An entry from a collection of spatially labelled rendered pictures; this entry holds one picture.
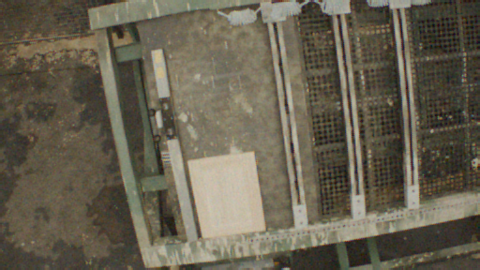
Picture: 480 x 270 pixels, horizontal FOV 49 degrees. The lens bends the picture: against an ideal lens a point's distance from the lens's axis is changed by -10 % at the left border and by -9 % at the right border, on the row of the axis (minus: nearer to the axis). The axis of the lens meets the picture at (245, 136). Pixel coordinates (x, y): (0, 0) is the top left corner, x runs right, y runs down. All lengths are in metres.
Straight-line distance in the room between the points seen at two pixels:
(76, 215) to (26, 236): 0.43
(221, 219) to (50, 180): 1.97
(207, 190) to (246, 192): 0.18
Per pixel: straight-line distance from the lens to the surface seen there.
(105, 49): 2.63
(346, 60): 2.60
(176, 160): 2.70
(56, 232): 4.21
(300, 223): 2.79
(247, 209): 2.80
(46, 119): 4.84
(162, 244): 2.89
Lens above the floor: 3.46
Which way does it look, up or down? 55 degrees down
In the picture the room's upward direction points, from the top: 10 degrees counter-clockwise
